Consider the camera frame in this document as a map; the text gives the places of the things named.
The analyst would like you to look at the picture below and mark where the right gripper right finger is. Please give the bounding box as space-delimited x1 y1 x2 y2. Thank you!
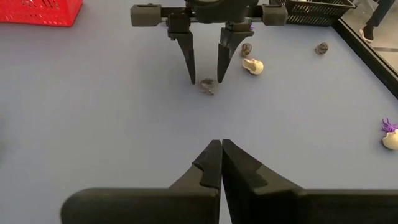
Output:
222 139 398 224

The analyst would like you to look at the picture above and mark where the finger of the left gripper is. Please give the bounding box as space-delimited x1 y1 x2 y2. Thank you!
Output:
167 22 197 85
217 22 254 84

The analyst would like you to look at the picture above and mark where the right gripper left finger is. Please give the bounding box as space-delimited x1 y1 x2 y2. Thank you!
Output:
60 139 222 224

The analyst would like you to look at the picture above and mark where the cream plastic skull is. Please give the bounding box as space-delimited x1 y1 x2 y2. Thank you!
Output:
241 58 265 76
381 129 398 151

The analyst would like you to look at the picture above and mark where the black plastic basket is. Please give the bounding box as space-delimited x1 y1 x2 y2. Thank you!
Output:
269 0 357 27

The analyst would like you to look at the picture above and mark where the red plastic basket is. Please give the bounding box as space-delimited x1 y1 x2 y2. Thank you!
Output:
0 0 84 27

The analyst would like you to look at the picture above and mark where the blue table mat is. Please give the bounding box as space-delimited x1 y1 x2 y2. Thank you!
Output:
0 0 398 224

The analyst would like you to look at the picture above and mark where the person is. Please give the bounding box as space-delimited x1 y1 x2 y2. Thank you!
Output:
359 0 396 44

